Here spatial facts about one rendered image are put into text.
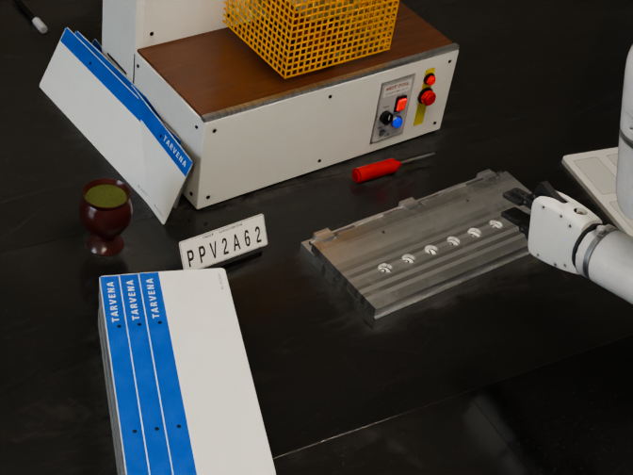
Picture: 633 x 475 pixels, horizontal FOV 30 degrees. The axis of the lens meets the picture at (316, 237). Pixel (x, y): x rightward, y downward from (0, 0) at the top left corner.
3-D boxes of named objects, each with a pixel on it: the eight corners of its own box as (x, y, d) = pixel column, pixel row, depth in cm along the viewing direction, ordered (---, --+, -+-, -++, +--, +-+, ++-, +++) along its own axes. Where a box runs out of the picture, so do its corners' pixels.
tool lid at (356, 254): (374, 317, 186) (376, 308, 184) (305, 245, 196) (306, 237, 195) (569, 234, 208) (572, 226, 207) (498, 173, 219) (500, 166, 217)
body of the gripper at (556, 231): (582, 227, 168) (527, 197, 175) (575, 287, 173) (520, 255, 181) (618, 212, 171) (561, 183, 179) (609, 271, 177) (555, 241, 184)
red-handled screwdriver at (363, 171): (358, 187, 214) (360, 174, 212) (349, 177, 216) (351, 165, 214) (436, 163, 222) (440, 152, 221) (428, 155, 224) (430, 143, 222)
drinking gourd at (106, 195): (73, 258, 190) (73, 205, 183) (84, 224, 196) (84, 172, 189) (126, 265, 190) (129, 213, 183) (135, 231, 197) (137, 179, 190)
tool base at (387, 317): (373, 329, 187) (377, 313, 184) (299, 251, 198) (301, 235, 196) (568, 245, 209) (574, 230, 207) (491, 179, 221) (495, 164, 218)
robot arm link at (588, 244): (592, 237, 166) (576, 228, 168) (584, 289, 171) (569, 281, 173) (631, 220, 170) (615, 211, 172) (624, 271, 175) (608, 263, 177)
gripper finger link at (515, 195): (534, 195, 177) (502, 178, 182) (531, 214, 179) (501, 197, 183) (549, 189, 179) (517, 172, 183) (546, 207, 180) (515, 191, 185)
